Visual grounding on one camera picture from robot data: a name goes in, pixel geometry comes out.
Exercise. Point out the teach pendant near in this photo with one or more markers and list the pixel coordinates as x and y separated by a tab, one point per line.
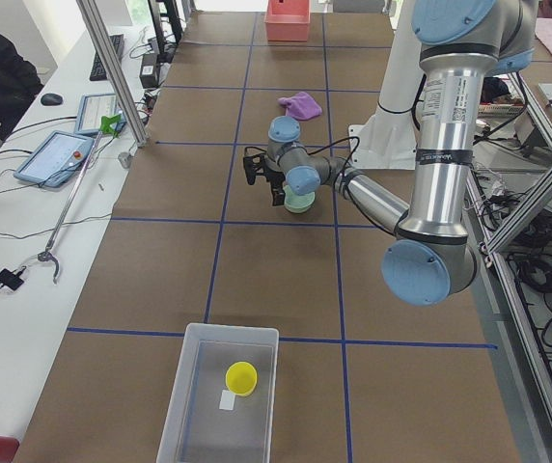
55	160

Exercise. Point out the mint green bowl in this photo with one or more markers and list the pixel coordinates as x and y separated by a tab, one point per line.
298	204

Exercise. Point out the clear plastic bin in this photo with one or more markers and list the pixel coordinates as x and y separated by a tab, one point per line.
206	420

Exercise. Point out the teach pendant far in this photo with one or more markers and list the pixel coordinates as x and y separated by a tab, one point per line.
92	108

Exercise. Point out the pink plastic tray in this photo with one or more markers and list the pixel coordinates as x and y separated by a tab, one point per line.
287	20

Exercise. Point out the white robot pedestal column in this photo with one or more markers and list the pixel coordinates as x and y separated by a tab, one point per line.
387	138

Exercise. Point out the aluminium frame post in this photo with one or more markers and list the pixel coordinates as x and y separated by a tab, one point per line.
104	48

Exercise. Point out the black power adapter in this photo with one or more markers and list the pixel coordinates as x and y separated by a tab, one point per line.
149	71

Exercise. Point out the green handled reach grabber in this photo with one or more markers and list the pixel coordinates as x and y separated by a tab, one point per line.
107	126

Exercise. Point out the teach pendant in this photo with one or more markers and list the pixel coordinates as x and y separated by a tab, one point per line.
55	160
92	108

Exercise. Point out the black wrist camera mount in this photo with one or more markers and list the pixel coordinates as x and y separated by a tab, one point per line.
253	163

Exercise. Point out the small metal cylinder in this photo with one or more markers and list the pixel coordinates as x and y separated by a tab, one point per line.
125	159

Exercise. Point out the yellow plastic cup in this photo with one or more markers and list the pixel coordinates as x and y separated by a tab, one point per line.
241	378

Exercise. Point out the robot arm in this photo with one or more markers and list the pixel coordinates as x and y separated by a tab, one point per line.
462	43

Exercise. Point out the black computer mouse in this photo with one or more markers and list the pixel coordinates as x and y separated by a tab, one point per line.
51	99

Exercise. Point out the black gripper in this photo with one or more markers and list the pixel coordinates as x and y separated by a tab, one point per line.
275	179

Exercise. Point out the purple cloth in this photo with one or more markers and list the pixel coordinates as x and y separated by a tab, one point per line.
301	106

